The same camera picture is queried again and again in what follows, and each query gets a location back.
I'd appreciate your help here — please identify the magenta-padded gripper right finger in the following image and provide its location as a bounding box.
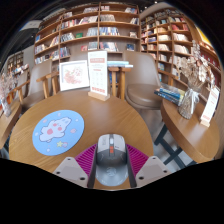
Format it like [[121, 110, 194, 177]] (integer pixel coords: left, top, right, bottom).
[[125, 143, 173, 190]]

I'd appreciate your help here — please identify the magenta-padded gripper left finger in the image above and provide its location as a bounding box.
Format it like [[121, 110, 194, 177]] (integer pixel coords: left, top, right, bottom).
[[52, 143, 99, 190]]

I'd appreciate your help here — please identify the grey computer mouse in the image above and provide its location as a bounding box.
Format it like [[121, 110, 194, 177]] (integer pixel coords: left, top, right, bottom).
[[94, 133, 129, 188]]

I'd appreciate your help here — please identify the round blue mouse pad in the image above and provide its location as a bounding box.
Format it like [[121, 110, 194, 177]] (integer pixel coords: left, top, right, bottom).
[[31, 109, 86, 157]]

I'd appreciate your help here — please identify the wooden side table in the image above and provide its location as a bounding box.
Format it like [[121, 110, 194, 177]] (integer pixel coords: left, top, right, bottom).
[[153, 98, 221, 168], [0, 98, 23, 151]]

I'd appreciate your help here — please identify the stack of books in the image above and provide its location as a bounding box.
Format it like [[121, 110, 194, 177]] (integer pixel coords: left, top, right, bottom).
[[153, 83, 186, 107]]

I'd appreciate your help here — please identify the small white table sign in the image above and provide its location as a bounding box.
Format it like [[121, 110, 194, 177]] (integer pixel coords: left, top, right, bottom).
[[199, 85, 221, 128]]

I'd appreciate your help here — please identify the brown upholstered armchair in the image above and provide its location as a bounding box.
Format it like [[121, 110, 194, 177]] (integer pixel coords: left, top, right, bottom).
[[11, 59, 54, 111], [122, 49, 164, 111], [49, 49, 133, 101]]

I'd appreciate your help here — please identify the white framed floral picture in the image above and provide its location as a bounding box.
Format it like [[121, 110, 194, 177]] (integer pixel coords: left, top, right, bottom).
[[58, 59, 90, 92]]

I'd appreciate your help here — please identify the white sign on wooden base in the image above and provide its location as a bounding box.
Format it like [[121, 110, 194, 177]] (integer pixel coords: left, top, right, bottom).
[[87, 49, 111, 102]]

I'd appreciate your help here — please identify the vase with pink dried flowers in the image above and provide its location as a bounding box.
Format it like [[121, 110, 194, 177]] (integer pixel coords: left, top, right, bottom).
[[0, 71, 18, 118]]

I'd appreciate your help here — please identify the glass vase with dried flowers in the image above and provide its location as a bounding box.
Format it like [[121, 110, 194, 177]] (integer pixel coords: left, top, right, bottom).
[[176, 39, 214, 120]]

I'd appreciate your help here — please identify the pale blue book stack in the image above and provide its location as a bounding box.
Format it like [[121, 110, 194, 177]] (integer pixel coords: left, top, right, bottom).
[[107, 60, 134, 69]]

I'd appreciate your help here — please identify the distant wooden bookshelf unit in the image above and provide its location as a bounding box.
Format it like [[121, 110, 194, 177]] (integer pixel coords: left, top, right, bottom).
[[6, 49, 25, 73]]

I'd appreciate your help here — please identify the curved wooden bookshelf unit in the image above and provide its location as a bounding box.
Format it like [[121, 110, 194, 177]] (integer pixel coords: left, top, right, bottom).
[[139, 8, 224, 111]]

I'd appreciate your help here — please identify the white hanging ceiling sign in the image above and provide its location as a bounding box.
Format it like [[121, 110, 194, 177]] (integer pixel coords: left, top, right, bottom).
[[19, 19, 43, 33]]

